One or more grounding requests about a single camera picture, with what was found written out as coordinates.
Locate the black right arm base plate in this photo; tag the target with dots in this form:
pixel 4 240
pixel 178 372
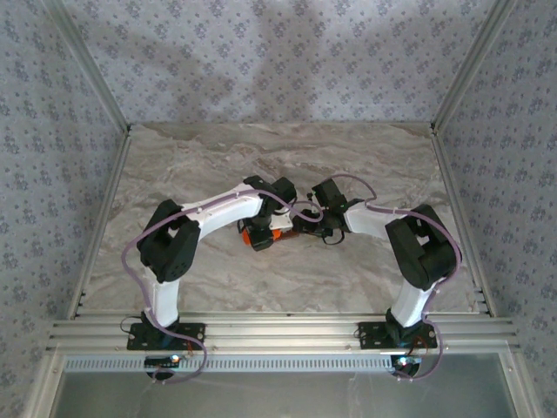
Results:
pixel 367 337

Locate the orange pill bottle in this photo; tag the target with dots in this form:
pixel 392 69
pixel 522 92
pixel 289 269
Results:
pixel 246 237

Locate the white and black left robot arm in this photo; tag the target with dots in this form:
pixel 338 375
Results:
pixel 217 213

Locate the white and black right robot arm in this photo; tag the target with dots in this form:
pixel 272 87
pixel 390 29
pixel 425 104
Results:
pixel 409 305

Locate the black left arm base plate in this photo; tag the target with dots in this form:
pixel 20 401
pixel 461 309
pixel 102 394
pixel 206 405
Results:
pixel 198 331

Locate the small black circuit board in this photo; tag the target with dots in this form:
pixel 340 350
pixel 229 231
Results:
pixel 404 362
pixel 161 361

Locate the grey metal panel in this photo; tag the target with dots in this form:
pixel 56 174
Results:
pixel 283 396

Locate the aluminium mounting rail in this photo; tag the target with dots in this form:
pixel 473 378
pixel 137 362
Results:
pixel 283 333

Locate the aluminium frame post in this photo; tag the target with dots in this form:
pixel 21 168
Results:
pixel 471 65
pixel 90 65

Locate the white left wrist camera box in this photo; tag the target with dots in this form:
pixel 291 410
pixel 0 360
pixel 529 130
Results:
pixel 280 223

